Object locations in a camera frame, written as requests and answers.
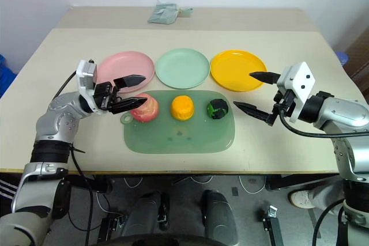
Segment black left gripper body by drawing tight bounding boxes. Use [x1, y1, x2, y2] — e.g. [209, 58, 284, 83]
[93, 81, 122, 111]

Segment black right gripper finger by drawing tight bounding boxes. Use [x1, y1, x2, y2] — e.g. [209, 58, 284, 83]
[248, 70, 281, 85]
[233, 101, 275, 127]

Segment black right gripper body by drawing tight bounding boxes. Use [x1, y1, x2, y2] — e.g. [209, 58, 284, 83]
[271, 88, 296, 116]

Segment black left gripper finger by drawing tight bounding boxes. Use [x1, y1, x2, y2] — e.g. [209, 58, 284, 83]
[113, 74, 147, 89]
[110, 97, 149, 115]

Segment pink plate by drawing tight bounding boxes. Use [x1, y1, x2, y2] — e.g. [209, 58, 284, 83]
[96, 51, 155, 94]

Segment yellow plate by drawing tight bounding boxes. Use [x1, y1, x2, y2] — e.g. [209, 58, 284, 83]
[210, 50, 268, 93]

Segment dark green vegetable toy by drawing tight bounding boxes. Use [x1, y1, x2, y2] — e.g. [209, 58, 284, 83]
[206, 99, 229, 120]

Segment orange fruit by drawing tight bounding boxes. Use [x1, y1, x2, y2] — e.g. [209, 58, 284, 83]
[170, 94, 194, 121]

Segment light green plate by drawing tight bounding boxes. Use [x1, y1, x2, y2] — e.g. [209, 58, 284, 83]
[155, 48, 210, 89]

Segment pink red apple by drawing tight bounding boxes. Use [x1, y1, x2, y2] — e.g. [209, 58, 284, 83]
[129, 94, 160, 122]

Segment translucent green cutting board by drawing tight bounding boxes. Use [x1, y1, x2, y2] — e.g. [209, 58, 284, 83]
[120, 89, 236, 154]

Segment blue round stool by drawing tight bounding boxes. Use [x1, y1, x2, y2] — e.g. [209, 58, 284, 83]
[336, 51, 351, 67]

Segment folded green cloth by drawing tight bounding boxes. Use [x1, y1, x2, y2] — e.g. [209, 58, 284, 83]
[147, 0, 179, 25]

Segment white shoe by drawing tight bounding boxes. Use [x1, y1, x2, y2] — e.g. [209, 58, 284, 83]
[289, 190, 317, 209]

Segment grey trouser leg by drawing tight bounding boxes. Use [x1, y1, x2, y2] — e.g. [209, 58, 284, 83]
[308, 176, 347, 215]

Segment blue plastic object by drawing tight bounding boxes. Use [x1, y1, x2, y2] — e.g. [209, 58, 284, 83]
[0, 53, 18, 99]

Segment dark grey robot leg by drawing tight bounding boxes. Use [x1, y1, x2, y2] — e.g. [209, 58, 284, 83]
[201, 190, 239, 246]
[118, 191, 171, 240]

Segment black stand with silver clamp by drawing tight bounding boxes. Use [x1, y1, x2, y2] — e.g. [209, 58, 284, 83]
[258, 204, 286, 246]

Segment black stand base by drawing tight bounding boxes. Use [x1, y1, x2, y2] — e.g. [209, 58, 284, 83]
[96, 213, 126, 243]

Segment black white-striped trouser leg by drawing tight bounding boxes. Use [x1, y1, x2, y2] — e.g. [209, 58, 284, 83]
[0, 172, 22, 218]

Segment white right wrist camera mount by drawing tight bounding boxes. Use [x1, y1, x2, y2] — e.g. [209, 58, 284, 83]
[276, 61, 317, 123]

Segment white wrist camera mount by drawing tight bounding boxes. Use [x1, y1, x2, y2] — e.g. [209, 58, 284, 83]
[76, 59, 99, 113]
[276, 61, 317, 123]

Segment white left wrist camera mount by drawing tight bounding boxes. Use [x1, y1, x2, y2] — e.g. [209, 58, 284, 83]
[76, 59, 99, 113]

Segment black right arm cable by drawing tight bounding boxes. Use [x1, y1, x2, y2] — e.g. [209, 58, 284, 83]
[278, 110, 369, 240]

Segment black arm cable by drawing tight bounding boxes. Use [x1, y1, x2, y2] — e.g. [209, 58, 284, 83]
[52, 71, 95, 231]
[278, 110, 369, 240]

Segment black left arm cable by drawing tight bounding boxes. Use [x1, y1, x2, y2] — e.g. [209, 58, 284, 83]
[52, 71, 95, 231]

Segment white floor cable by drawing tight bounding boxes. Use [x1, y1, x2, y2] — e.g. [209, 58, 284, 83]
[123, 175, 144, 188]
[239, 175, 266, 195]

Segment black table frame bar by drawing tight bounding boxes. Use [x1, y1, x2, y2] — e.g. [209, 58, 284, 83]
[265, 174, 341, 191]

